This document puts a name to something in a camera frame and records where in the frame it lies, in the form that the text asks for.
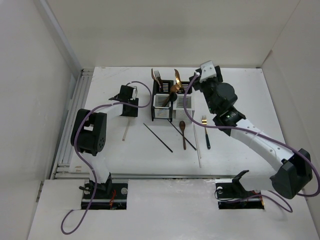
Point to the black chopstick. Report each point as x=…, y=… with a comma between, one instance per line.
x=158, y=138
x=187, y=141

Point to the copper knife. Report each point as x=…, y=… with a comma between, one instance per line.
x=177, y=74

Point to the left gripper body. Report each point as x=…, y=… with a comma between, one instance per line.
x=132, y=112

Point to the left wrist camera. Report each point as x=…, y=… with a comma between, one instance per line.
x=132, y=92

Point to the copper round spoon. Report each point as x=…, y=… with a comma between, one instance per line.
x=174, y=89

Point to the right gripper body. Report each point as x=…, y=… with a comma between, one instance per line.
x=207, y=86

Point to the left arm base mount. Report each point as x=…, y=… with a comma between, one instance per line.
x=109, y=196

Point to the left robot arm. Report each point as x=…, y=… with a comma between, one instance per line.
x=89, y=135

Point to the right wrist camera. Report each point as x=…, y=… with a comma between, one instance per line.
x=207, y=71

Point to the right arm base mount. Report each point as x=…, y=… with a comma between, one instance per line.
x=231, y=195

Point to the black round spoon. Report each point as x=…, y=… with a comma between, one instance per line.
x=171, y=98

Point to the brown wooden spoon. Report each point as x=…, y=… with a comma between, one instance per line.
x=182, y=126

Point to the aluminium rail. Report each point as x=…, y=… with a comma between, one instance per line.
x=132, y=176

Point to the black utensil rack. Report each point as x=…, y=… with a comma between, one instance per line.
x=159, y=96

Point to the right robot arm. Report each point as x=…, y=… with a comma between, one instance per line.
x=293, y=169

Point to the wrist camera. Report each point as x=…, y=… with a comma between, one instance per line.
x=132, y=92
x=207, y=71

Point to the white chopstick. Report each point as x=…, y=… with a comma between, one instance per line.
x=199, y=156

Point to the silver fork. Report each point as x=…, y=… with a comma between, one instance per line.
x=158, y=79

